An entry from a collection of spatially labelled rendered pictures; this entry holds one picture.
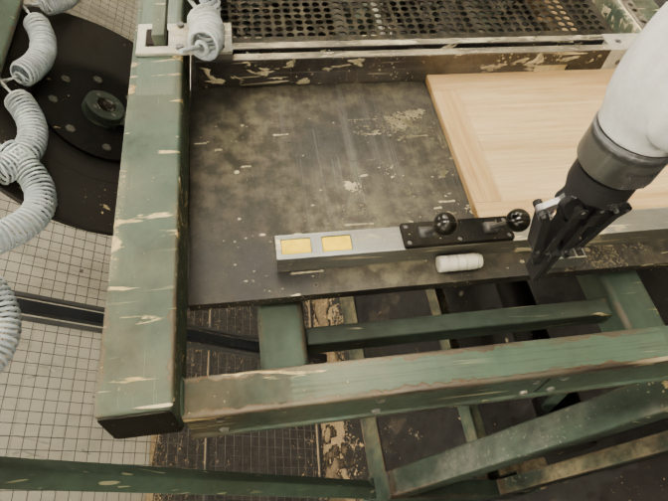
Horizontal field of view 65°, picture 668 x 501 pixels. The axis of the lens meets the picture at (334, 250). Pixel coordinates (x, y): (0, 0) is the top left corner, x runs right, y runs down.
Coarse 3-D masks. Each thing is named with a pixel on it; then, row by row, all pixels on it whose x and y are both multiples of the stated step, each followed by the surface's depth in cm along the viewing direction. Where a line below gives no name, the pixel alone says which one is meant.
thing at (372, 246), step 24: (624, 216) 98; (648, 216) 99; (312, 240) 90; (360, 240) 91; (384, 240) 91; (600, 240) 97; (624, 240) 99; (648, 240) 100; (288, 264) 89; (312, 264) 90; (336, 264) 91; (360, 264) 92
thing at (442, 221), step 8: (440, 216) 80; (448, 216) 80; (432, 224) 81; (440, 224) 80; (448, 224) 79; (456, 224) 80; (424, 232) 90; (432, 232) 87; (440, 232) 80; (448, 232) 80
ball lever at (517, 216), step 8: (512, 216) 82; (520, 216) 81; (528, 216) 81; (488, 224) 92; (496, 224) 90; (504, 224) 86; (512, 224) 82; (520, 224) 81; (528, 224) 81; (488, 232) 92; (496, 232) 92; (520, 232) 83
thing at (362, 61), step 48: (144, 48) 105; (240, 48) 113; (288, 48) 114; (336, 48) 116; (384, 48) 118; (432, 48) 120; (480, 48) 119; (528, 48) 120; (576, 48) 122; (624, 48) 123
